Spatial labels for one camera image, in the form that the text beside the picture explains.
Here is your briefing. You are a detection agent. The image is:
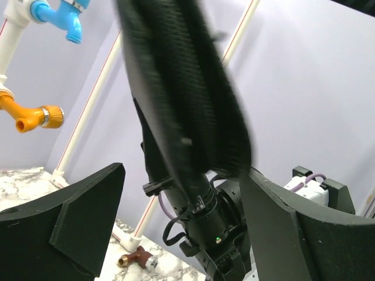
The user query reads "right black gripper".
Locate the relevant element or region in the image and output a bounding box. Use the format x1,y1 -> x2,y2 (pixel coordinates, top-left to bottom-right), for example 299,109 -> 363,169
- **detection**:
136,107 -> 251,280

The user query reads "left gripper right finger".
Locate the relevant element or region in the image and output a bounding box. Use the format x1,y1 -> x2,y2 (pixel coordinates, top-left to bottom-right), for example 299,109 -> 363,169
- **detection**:
240,172 -> 374,280

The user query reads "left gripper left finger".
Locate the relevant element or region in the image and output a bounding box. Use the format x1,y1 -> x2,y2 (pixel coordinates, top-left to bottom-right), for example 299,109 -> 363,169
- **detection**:
1,163 -> 125,281

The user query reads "black zip tool case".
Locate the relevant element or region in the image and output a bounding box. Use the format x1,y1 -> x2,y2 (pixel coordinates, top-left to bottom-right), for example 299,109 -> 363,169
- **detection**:
117,1 -> 251,204

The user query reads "brown brass faucet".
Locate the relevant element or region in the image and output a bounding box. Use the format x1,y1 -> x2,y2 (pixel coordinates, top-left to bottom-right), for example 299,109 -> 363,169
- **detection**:
117,246 -> 158,269

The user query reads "orange faucet on pipe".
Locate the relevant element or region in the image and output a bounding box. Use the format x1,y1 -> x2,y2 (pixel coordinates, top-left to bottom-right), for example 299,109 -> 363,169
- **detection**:
1,91 -> 64,133

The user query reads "blue valve on pipe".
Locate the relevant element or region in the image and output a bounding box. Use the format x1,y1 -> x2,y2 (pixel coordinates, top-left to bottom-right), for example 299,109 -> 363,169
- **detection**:
30,0 -> 90,44

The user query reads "white PVC pipe frame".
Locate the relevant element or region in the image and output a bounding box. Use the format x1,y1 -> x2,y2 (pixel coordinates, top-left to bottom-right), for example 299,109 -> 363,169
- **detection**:
0,0 -> 261,252

